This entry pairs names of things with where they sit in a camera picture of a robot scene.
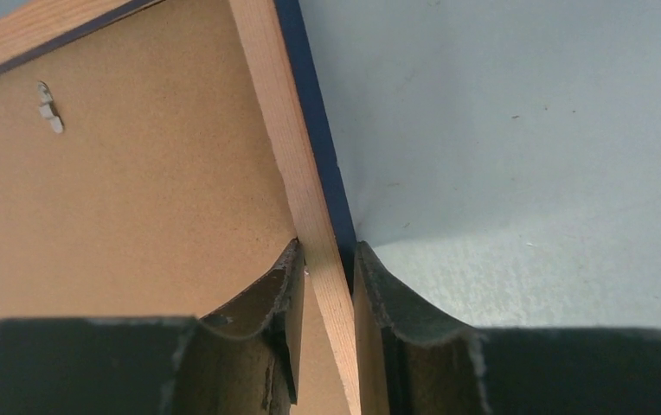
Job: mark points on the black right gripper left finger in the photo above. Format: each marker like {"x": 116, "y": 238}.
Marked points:
{"x": 242, "y": 358}

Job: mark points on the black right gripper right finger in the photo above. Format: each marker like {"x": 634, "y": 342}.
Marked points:
{"x": 413, "y": 358}

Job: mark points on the brown frame backing board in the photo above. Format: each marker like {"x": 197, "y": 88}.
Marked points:
{"x": 164, "y": 243}

